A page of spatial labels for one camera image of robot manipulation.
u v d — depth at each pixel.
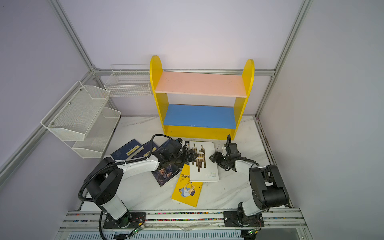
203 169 0.87
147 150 0.98
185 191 0.82
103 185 0.45
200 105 1.15
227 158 0.76
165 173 0.88
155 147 0.98
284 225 0.74
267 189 0.45
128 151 0.98
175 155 0.72
